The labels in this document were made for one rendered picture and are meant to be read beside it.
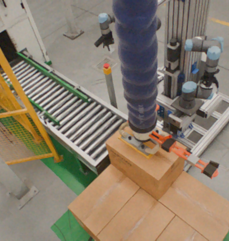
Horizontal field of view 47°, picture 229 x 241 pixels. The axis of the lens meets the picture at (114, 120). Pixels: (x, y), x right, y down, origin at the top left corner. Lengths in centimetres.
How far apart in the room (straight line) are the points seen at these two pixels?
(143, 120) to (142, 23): 78
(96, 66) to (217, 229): 325
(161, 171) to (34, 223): 171
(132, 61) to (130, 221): 148
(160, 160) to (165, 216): 52
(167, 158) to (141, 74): 93
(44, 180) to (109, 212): 123
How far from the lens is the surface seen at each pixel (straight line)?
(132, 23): 138
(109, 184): 264
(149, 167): 223
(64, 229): 317
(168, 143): 205
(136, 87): 165
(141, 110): 183
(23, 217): 340
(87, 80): 445
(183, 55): 242
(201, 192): 261
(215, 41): 184
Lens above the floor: 291
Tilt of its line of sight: 51 degrees down
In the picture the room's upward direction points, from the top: 11 degrees counter-clockwise
